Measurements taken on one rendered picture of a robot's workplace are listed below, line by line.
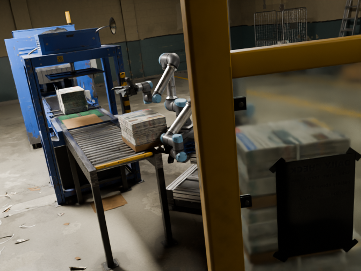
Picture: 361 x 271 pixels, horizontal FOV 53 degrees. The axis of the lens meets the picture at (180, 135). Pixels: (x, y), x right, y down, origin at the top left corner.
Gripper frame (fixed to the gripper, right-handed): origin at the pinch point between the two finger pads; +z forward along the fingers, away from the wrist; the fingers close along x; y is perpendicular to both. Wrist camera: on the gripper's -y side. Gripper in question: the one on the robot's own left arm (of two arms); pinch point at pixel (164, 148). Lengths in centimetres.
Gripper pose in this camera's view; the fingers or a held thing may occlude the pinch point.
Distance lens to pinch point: 290.5
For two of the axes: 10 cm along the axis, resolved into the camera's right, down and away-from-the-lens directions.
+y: -1.1, -9.5, -3.0
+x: -9.0, 2.2, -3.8
